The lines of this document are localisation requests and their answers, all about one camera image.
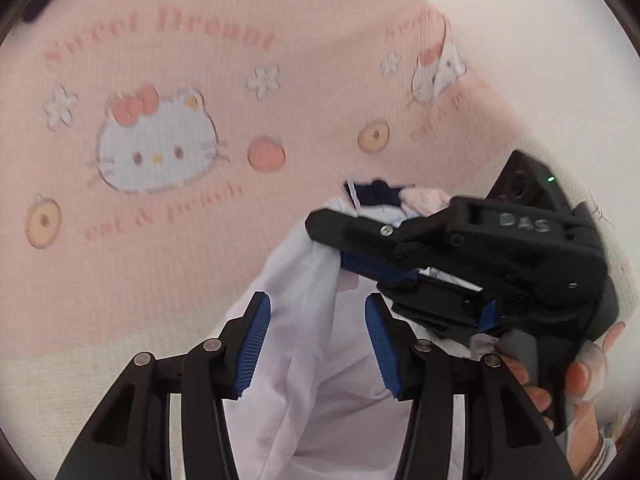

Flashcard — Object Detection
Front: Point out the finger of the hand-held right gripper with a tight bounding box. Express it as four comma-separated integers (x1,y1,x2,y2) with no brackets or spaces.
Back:
375,279,502,347
305,198,572,284

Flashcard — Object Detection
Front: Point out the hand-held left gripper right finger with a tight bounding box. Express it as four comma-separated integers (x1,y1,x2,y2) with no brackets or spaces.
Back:
364,292,576,480

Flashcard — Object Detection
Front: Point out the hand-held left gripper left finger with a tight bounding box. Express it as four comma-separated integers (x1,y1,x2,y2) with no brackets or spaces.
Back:
65,291,273,480

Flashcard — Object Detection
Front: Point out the pile of small patterned clothes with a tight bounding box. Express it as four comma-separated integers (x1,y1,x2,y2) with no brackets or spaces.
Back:
342,176,407,209

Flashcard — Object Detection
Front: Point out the white shirt with navy trim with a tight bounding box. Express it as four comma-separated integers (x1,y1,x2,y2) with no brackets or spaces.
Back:
239,195,501,480

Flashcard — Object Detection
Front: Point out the person's right forearm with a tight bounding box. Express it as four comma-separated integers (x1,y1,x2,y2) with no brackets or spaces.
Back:
562,400,633,478

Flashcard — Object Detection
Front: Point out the person's right hand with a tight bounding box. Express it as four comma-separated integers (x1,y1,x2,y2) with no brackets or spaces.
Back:
500,342,609,414

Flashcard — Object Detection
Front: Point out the pink printed garment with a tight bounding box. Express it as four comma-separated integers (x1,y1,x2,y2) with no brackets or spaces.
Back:
401,186,452,217

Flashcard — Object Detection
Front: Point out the pink cat-print blanket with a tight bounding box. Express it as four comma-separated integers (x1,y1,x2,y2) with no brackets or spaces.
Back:
0,0,640,480

